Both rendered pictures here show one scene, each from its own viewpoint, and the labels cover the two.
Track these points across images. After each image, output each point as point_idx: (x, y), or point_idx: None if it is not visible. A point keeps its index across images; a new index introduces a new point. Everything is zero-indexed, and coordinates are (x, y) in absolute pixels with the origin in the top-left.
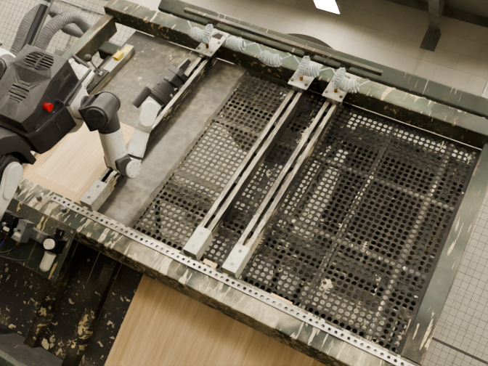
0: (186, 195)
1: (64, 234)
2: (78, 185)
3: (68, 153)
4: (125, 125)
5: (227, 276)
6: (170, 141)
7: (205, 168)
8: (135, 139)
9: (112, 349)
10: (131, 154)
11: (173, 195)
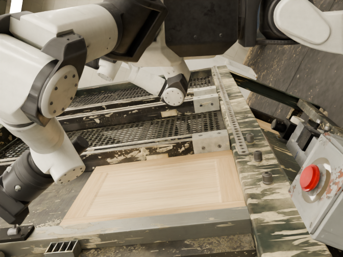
0: (164, 128)
1: (273, 135)
2: (206, 164)
3: (163, 195)
4: (90, 179)
5: (219, 90)
6: None
7: (128, 133)
8: (149, 72)
9: None
10: (165, 79)
11: (169, 131)
